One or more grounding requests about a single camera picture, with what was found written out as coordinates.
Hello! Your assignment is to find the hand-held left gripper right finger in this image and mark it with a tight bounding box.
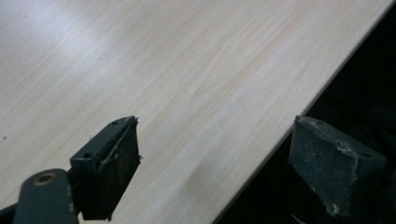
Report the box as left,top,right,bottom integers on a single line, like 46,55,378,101
288,115,388,218

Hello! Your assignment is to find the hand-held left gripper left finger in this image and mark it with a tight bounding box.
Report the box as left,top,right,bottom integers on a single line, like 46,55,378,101
69,115,143,222

